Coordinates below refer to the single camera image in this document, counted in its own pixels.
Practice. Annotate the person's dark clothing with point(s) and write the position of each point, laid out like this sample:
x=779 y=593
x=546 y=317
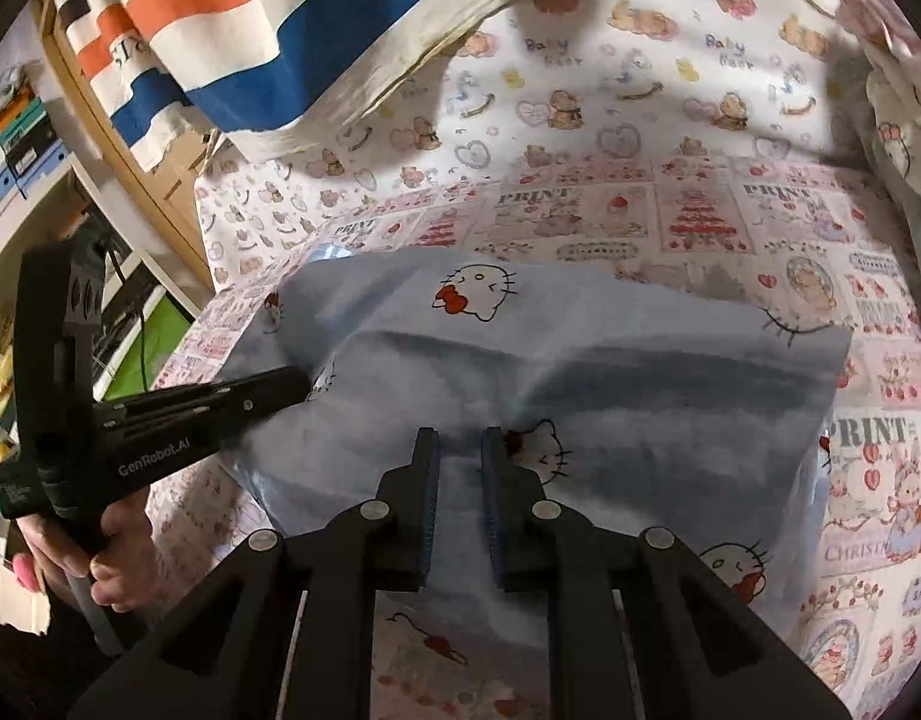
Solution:
x=40 y=675

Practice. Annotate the person's left hand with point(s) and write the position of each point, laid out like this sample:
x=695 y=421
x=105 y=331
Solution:
x=123 y=547

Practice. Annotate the pink printed bed sheet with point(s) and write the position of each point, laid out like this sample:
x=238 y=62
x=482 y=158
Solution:
x=843 y=262

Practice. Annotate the green box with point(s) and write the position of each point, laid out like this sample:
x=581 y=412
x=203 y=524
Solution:
x=156 y=345

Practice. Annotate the white Hello Kitty folded cloth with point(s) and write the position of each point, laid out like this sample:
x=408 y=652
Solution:
x=899 y=135

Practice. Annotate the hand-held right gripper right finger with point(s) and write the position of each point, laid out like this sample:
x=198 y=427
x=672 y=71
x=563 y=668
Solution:
x=492 y=510

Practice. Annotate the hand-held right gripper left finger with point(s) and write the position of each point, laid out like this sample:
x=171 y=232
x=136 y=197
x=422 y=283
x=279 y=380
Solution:
x=430 y=510

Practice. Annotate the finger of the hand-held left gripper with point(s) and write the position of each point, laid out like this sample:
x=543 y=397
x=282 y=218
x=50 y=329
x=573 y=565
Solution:
x=243 y=394

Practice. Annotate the blue cat-print satin pants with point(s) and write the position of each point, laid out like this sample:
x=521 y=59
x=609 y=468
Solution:
x=618 y=375

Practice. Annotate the striped curtain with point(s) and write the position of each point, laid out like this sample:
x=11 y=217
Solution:
x=303 y=37

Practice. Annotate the small-print pink bear sheet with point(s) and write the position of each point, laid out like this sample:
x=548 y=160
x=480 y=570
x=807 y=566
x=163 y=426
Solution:
x=265 y=195

